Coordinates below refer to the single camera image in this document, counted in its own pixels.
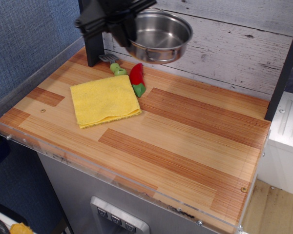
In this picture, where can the dark grey post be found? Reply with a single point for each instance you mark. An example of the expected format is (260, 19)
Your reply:
(94, 47)
(281, 85)

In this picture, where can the grey toy fridge cabinet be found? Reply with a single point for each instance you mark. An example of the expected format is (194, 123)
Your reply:
(74, 190)

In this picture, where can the clear acrylic guard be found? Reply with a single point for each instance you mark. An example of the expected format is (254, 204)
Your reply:
(14, 96)
(202, 172)

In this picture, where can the clear acrylic left guard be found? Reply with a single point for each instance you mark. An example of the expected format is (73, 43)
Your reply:
(14, 96)

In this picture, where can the yellow folded cloth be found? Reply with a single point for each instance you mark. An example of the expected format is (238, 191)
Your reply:
(104, 100)

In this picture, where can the green handled toy spatula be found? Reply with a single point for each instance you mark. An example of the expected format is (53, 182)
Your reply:
(114, 66)

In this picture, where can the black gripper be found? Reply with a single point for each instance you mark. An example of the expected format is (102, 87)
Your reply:
(114, 16)

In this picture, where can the dark grey left post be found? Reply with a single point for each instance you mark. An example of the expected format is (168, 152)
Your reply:
(94, 47)

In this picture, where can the yellow object bottom left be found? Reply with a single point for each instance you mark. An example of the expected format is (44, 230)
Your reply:
(20, 228)

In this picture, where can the metal pot with handles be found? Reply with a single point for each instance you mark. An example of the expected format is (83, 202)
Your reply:
(161, 37)

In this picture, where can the clear acrylic front guard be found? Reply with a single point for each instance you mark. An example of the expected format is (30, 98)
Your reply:
(202, 172)

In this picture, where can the dark grey right post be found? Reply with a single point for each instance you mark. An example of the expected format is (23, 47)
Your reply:
(281, 85)

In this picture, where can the red toy chili pepper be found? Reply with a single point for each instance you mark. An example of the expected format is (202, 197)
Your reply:
(136, 80)

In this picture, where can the white side cabinet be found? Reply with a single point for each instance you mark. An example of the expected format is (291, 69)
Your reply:
(276, 165)

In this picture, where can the silver dispenser panel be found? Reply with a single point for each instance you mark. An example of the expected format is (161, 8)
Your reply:
(118, 217)

